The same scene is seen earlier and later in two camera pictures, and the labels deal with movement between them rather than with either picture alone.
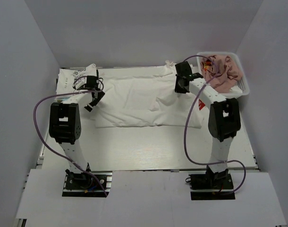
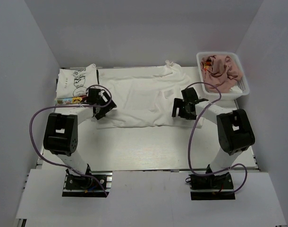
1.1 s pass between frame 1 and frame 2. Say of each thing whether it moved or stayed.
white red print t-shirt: stayed
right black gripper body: moved
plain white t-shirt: stayed
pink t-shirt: stayed
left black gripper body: moved
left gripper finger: moved
